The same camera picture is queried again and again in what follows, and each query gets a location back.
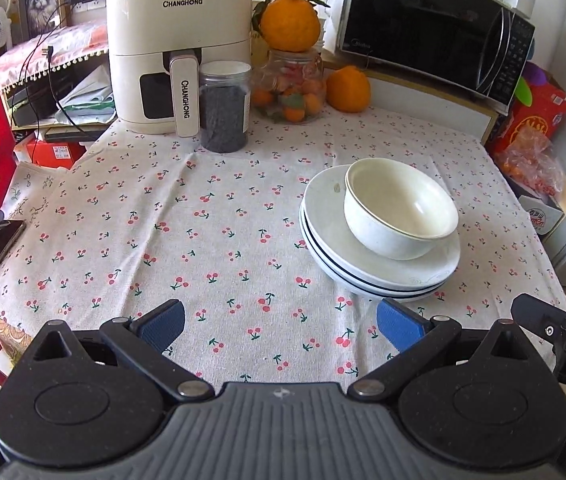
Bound glass jar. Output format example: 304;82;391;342
252;49;326;125

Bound clear bag of oranges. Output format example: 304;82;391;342
495;127;566;196

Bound white papers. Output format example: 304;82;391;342
55;67;116;126

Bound clear jar of dark grains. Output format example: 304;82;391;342
198;61;252;153

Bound framed cat picture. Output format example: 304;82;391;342
17;0;71;43

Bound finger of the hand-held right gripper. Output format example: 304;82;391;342
510;292;566;358

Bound red gift box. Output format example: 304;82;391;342
485;72;566;161

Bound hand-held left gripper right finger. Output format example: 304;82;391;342
347;297;536;403

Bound blue patterned plate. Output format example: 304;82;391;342
299;205;460;292
304;232;450;302

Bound white rose print plate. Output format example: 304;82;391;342
300;164;462;275

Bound large orange with leaves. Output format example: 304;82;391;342
251;0;331;53

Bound black and white carton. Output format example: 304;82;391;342
508;175;566;238

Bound black microwave oven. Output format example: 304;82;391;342
335;0;536;116

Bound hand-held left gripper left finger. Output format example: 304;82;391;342
28;298;215;403

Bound cream air fryer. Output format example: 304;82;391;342
107;0;256;138

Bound pile of small oranges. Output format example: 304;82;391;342
253;72;324;123

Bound white embroidered cloth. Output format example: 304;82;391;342
3;160;68;217

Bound white speckled bowl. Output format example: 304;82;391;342
344;157;460;261

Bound red cardboard box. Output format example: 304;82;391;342
13;137;86;171

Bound pink floral cloth cover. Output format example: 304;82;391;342
0;22;111;96

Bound cherry print tablecloth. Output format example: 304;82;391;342
0;105;566;396

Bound purple toy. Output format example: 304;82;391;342
522;62;548;88

